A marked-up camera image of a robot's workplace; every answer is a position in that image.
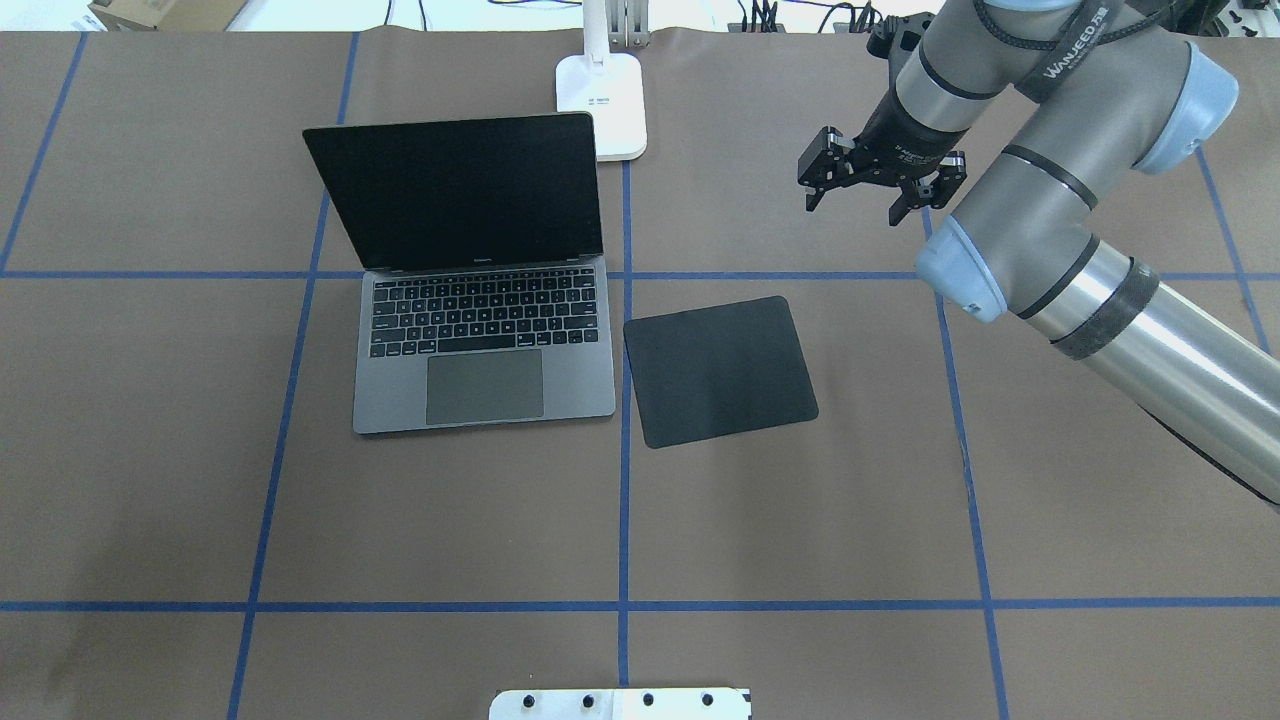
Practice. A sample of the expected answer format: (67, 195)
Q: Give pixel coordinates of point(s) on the orange black power strip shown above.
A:
(804, 17)

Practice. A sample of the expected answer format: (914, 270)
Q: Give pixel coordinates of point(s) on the brown cardboard box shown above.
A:
(166, 16)

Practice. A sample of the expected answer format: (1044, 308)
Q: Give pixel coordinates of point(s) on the black mouse pad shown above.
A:
(719, 370)

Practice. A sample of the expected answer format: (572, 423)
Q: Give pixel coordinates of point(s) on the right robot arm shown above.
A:
(1114, 91)

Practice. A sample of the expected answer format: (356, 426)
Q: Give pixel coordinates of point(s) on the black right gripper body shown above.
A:
(903, 146)

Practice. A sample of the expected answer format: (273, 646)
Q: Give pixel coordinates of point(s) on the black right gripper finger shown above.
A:
(817, 187)
(921, 193)

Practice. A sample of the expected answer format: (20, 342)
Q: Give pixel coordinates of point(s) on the grey laptop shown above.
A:
(484, 298)

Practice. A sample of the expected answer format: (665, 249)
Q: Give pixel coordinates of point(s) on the white desk lamp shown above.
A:
(606, 85)

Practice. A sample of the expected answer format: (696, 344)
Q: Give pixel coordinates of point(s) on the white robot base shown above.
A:
(623, 703)

